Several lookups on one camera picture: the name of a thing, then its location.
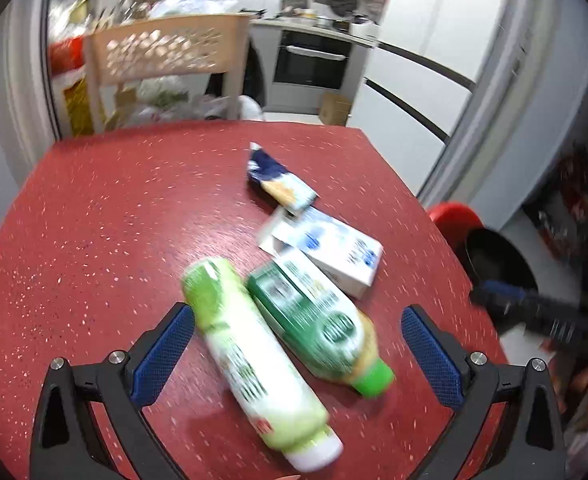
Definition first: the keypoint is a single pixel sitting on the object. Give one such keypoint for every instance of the beige flower cutout chair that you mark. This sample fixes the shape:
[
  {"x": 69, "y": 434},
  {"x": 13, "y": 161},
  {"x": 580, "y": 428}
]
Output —
[{"x": 164, "y": 47}]

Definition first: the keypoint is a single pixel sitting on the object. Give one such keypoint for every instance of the clear plastic bag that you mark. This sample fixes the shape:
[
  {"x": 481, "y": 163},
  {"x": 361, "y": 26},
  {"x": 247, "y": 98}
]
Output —
[{"x": 161, "y": 97}]

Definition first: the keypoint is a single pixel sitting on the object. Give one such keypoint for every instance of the round grey steamer rack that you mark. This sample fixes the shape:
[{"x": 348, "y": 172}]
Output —
[{"x": 292, "y": 0}]

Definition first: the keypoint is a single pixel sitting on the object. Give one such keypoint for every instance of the white refrigerator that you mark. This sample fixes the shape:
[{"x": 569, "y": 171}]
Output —
[{"x": 424, "y": 25}]

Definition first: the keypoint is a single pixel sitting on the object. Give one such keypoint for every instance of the black built-in oven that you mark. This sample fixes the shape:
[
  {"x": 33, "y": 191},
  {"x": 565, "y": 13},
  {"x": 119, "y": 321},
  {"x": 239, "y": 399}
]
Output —
[{"x": 309, "y": 65}]

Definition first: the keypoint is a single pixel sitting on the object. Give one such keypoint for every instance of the light green bottle white cap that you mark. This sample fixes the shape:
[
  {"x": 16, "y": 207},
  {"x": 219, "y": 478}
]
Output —
[{"x": 239, "y": 350}]

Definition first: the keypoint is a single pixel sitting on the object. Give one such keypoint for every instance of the blue white snack wrapper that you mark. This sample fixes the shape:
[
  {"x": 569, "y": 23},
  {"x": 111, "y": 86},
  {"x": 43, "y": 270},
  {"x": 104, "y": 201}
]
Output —
[{"x": 274, "y": 175}]

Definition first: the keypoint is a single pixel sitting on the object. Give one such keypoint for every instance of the yellow bag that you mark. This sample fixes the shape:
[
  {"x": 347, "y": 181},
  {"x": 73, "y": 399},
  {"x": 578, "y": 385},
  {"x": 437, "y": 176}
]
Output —
[{"x": 78, "y": 107}]

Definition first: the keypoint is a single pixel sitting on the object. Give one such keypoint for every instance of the white blue milk carton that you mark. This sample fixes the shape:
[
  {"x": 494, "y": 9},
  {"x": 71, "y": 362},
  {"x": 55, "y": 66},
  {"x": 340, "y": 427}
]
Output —
[{"x": 334, "y": 250}]

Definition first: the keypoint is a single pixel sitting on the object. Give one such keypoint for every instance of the round black wall pan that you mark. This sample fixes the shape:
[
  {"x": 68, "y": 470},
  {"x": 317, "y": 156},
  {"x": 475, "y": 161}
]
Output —
[{"x": 343, "y": 0}]

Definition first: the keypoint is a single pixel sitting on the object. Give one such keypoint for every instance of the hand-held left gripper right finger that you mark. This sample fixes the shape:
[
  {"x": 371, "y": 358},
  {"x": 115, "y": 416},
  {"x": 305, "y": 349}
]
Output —
[{"x": 431, "y": 355}]

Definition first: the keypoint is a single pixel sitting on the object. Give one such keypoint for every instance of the black trash bin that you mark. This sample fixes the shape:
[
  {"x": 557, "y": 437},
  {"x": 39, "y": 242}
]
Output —
[{"x": 499, "y": 260}]

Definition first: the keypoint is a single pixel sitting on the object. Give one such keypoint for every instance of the red plastic basket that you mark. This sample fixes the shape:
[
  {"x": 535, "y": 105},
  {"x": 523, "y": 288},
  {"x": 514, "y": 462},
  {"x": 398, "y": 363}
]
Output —
[{"x": 66, "y": 52}]

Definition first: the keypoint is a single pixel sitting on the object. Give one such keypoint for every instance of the small cardboard box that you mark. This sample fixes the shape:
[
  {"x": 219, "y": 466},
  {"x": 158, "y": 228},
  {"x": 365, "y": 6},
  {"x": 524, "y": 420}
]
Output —
[{"x": 125, "y": 101}]

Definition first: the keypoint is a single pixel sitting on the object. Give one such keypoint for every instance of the dark green label bottle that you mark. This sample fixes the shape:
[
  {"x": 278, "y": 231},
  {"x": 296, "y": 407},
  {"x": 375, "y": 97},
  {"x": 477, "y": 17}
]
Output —
[{"x": 314, "y": 320}]

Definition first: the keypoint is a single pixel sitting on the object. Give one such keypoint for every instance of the brown cardboard box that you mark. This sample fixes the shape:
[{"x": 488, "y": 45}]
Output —
[{"x": 335, "y": 109}]

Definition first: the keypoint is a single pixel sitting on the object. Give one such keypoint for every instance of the white rice cooker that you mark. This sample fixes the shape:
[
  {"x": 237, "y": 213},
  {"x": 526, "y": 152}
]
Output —
[{"x": 364, "y": 26}]

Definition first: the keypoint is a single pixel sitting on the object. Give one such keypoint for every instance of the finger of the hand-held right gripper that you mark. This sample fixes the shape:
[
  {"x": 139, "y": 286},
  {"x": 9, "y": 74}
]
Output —
[{"x": 496, "y": 295}]

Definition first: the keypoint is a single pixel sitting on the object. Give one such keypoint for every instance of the red stool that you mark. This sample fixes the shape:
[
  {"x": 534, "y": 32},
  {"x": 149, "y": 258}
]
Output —
[{"x": 454, "y": 215}]

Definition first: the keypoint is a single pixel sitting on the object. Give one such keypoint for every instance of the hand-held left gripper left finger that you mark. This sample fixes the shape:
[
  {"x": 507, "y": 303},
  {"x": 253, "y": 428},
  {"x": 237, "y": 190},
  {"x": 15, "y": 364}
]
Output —
[{"x": 166, "y": 355}]

